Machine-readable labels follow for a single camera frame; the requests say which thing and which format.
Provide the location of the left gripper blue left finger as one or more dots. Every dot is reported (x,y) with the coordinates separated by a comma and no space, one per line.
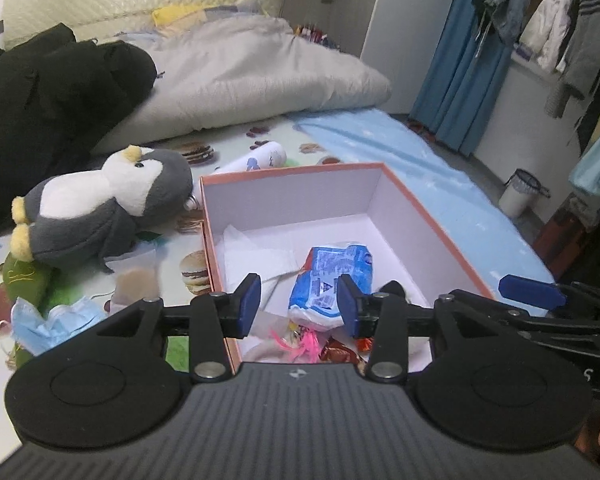
(247,297)

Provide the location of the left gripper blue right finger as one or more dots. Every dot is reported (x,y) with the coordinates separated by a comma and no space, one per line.
(356,309)

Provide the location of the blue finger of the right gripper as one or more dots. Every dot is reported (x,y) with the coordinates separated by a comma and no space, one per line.
(534,293)

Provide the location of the blue snack packet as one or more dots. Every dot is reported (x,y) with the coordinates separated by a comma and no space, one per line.
(313,300)

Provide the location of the white paper towel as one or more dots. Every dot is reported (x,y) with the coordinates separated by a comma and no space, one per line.
(241,256)

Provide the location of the dark red snack packet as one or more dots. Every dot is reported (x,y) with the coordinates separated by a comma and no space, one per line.
(335,351)

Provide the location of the pink feather keychain toy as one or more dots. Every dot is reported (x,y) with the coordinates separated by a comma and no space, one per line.
(298,343)

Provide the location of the clear bag with powder puff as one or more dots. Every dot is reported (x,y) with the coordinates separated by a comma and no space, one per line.
(136,277)

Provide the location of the blue surgical face mask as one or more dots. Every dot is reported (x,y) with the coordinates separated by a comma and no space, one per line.
(37,333)

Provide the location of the right hand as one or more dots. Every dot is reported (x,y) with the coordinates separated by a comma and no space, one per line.
(588,441)

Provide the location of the printed food pattern mat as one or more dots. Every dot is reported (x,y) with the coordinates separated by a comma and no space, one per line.
(163,261)

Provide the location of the pink cardboard box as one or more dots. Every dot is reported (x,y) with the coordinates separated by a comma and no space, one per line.
(271,221)

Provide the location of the white trash bin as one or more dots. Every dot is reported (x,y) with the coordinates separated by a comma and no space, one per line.
(520,191)

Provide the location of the light blue bedsheet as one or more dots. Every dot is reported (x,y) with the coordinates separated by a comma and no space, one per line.
(484,235)

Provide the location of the white lotion tube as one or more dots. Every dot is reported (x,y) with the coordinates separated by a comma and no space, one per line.
(266,156)

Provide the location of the grey penguin plush toy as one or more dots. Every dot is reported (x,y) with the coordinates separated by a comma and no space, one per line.
(68,220)

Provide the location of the green fabric massage stick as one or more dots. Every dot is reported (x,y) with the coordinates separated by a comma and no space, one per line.
(26,280)

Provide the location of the blue curtain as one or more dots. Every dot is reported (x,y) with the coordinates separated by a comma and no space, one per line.
(464,79)

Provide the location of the grey quilt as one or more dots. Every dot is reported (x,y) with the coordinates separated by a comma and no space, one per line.
(239,69)

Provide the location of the grey striped sweater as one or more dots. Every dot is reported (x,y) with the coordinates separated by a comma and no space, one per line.
(582,60)

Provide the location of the hanging white jacket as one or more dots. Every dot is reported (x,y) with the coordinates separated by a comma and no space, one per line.
(546,30)

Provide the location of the black jacket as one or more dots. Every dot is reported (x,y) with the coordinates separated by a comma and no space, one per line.
(58,98)

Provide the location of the grey wardrobe cabinet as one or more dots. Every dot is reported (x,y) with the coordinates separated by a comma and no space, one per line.
(396,37)

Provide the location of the yellow pillow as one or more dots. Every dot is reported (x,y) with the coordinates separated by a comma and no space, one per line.
(166,15)

